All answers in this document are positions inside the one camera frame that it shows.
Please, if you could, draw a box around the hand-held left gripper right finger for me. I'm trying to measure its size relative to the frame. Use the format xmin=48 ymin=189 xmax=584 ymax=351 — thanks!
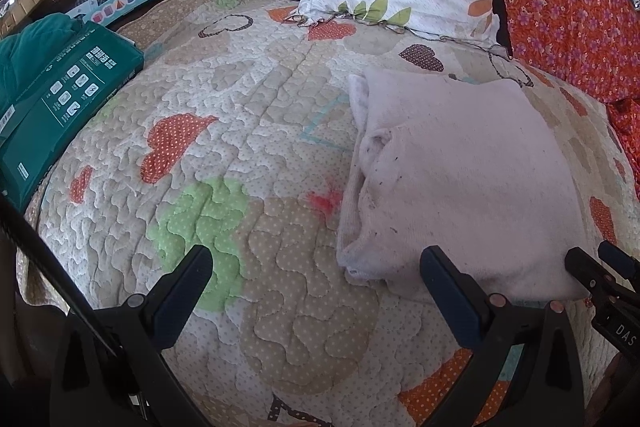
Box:
xmin=419 ymin=245 xmax=586 ymax=427

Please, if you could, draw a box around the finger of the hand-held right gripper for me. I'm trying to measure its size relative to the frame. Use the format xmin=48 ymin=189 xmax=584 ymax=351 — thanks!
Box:
xmin=597 ymin=241 xmax=640 ymax=290
xmin=565 ymin=247 xmax=621 ymax=308

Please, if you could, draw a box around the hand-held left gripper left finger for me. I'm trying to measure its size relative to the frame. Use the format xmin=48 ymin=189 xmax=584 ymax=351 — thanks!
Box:
xmin=50 ymin=244 xmax=215 ymax=427

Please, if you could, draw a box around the patchwork quilt with hearts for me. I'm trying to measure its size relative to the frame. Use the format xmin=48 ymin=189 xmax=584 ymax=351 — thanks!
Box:
xmin=15 ymin=0 xmax=640 ymax=427

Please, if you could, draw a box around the green cardboard box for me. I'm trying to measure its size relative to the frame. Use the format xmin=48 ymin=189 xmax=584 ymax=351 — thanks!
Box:
xmin=0 ymin=21 xmax=146 ymax=212

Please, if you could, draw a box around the orange floral cloth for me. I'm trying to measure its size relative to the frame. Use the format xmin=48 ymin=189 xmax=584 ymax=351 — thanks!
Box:
xmin=490 ymin=0 xmax=640 ymax=202

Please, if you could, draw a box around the teal cloth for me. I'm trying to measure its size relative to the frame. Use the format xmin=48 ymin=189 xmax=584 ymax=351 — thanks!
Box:
xmin=0 ymin=14 xmax=86 ymax=112

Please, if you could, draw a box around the black cable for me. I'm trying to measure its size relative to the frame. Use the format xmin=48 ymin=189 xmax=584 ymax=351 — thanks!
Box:
xmin=0 ymin=194 xmax=126 ymax=358

